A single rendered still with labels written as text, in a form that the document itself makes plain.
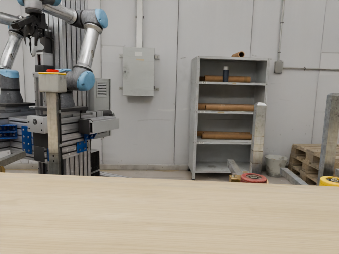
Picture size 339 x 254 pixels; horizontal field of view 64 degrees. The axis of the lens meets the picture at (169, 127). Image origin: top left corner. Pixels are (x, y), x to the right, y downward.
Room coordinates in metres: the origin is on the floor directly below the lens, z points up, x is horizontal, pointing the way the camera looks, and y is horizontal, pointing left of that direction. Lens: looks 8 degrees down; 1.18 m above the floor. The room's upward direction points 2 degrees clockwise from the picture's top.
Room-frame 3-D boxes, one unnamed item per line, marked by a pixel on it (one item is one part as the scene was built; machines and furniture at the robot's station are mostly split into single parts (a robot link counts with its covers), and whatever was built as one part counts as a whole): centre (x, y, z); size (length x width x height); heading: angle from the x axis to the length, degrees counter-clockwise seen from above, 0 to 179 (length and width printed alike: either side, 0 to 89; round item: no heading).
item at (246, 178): (0.83, -0.27, 0.85); 0.08 x 0.08 x 0.11
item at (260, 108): (0.96, -0.32, 0.90); 0.04 x 0.04 x 0.48; 87
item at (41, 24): (1.35, 0.65, 1.46); 0.09 x 0.08 x 0.12; 154
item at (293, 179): (1.02, -0.53, 0.80); 0.44 x 0.03 x 0.04; 177
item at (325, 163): (0.95, -0.57, 0.94); 0.04 x 0.04 x 0.48; 87
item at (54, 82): (0.99, 0.42, 1.18); 0.07 x 0.07 x 0.08; 87
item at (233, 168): (1.03, -0.28, 0.83); 0.44 x 0.03 x 0.04; 177
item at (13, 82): (1.92, 1.12, 1.21); 0.13 x 0.12 x 0.14; 57
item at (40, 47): (1.34, 0.64, 1.35); 0.06 x 0.03 x 0.09; 154
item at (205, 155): (3.57, -0.74, 0.78); 0.90 x 0.45 x 1.55; 94
